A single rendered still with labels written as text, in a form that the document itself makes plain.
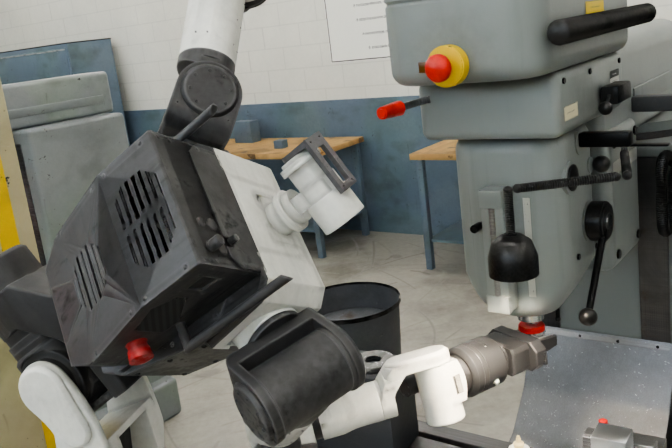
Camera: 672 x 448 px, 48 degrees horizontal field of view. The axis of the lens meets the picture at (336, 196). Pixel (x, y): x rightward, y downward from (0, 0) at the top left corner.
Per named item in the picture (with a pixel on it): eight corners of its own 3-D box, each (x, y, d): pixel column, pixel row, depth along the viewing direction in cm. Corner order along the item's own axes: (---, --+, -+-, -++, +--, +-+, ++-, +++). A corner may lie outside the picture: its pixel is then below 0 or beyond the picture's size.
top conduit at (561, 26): (571, 44, 102) (570, 18, 101) (541, 47, 104) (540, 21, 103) (657, 21, 137) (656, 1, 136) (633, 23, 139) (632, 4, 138)
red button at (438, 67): (448, 82, 105) (445, 53, 104) (423, 84, 107) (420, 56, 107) (459, 79, 108) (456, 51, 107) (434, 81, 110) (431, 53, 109)
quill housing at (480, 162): (569, 329, 123) (558, 136, 116) (456, 313, 135) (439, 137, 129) (605, 289, 138) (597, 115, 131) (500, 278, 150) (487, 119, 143)
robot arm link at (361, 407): (386, 432, 126) (273, 465, 124) (368, 372, 131) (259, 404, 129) (388, 421, 117) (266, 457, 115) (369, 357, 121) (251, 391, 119)
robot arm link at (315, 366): (268, 453, 100) (290, 428, 88) (231, 395, 102) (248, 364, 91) (337, 405, 105) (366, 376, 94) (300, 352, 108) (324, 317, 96)
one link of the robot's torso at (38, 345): (-5, 370, 115) (42, 331, 111) (49, 333, 128) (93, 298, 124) (48, 436, 116) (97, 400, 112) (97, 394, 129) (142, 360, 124)
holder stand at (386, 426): (395, 463, 158) (385, 375, 153) (307, 444, 169) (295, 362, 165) (419, 434, 167) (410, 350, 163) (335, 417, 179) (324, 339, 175)
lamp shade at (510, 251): (494, 285, 107) (491, 243, 106) (484, 269, 114) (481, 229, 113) (545, 279, 107) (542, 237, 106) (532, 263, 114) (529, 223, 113)
